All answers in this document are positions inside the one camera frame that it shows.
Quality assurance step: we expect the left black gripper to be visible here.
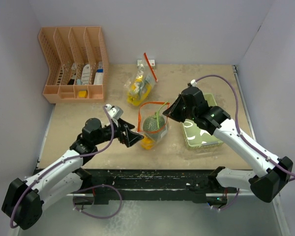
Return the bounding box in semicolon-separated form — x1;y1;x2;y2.
93;117;143;147

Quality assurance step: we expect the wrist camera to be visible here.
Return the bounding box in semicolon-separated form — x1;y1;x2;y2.
104;104;123;120
188;79;197;88

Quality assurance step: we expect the small green white box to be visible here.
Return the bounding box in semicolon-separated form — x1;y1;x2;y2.
137;59;156;69

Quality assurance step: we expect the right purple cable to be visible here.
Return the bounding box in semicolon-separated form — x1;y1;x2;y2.
191;75;295;212

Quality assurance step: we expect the white remote in organizer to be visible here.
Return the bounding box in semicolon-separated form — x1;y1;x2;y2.
81;64;91;85

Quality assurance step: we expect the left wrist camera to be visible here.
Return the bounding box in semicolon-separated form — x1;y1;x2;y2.
104;104;123;120

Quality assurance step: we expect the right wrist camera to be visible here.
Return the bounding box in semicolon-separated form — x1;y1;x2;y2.
188;79;197;88

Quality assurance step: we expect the peach desk organizer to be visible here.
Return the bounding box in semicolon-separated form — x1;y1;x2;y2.
38;26;110;104

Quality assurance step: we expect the yellow banana bunch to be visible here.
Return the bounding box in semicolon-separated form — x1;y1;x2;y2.
127;76;152;106

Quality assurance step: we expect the white blue box organizer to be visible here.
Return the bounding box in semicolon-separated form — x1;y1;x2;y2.
93;61;104;85

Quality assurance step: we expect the yellow item in organizer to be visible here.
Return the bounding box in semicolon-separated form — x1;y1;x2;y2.
78;90;88;98

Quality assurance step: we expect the netted green melon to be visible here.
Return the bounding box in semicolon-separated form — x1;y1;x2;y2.
143;115;165;132

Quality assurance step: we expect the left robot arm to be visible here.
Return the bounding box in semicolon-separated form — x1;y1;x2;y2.
1;118;143;230

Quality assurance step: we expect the pale green plastic basket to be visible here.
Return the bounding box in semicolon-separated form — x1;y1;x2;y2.
180;92;224;150

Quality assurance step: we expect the clear zip bag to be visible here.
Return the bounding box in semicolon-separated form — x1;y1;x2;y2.
137;101;170;150
125;53;158;106

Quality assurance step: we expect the purple cable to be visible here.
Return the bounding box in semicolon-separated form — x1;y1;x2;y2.
9;105;123;229
191;75;295;212

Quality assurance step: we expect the black table edge rail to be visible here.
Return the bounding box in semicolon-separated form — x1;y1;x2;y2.
33;167;264;205

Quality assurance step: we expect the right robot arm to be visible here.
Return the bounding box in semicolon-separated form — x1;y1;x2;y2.
162;86;293;203

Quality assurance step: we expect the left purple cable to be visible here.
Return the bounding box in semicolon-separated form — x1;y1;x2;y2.
9;105;123;229

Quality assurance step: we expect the yellow bell pepper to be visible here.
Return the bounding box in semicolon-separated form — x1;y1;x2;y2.
140;136;155;150

